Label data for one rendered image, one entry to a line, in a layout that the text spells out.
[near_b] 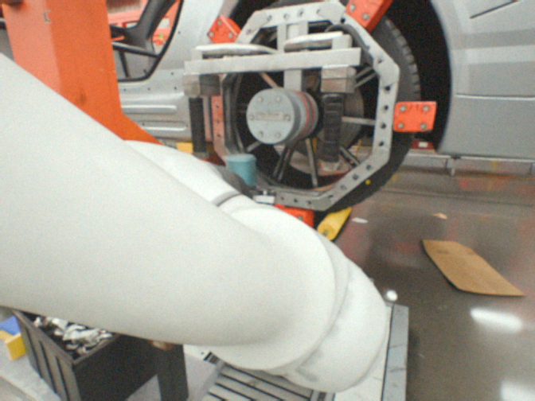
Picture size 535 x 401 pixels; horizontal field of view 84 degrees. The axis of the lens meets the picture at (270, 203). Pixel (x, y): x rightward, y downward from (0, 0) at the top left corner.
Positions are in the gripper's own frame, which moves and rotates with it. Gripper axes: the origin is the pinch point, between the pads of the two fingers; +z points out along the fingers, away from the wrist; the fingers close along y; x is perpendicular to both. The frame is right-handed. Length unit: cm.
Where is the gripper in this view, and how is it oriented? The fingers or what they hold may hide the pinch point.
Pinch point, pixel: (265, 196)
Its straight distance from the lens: 60.5
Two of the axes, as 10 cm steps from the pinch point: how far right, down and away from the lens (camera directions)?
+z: 3.3, -0.3, 9.4
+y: -9.4, -1.1, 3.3
